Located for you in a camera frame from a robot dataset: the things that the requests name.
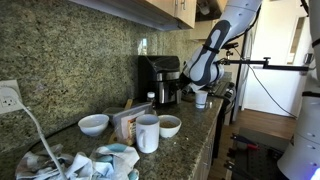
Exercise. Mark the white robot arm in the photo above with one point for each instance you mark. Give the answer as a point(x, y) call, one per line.
point(203, 69)

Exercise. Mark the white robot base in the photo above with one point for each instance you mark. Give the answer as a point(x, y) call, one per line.
point(301, 159)

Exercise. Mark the wooden spatula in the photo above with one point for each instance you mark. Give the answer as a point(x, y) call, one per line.
point(128, 104)

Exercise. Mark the white bowl with cereal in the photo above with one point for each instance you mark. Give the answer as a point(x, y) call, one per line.
point(169, 125)

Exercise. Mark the white mug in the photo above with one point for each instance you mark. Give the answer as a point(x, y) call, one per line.
point(147, 133)

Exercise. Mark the white paper cup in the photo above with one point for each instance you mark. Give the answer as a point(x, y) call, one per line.
point(200, 99)

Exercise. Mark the black stove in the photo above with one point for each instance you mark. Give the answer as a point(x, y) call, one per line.
point(224, 89)

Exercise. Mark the empty white bowl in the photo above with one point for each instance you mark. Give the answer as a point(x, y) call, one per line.
point(93, 125)

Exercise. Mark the white blue cloth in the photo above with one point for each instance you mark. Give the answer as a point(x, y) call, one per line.
point(109, 162)

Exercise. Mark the upper wooden cabinets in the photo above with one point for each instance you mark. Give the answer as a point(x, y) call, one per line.
point(164, 15)

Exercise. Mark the black perforated cart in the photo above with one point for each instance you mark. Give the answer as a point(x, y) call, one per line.
point(254, 156)

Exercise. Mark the black camera stand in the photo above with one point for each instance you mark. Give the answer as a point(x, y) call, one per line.
point(264, 63)

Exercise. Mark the white wall outlet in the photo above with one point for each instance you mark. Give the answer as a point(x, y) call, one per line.
point(8, 103)

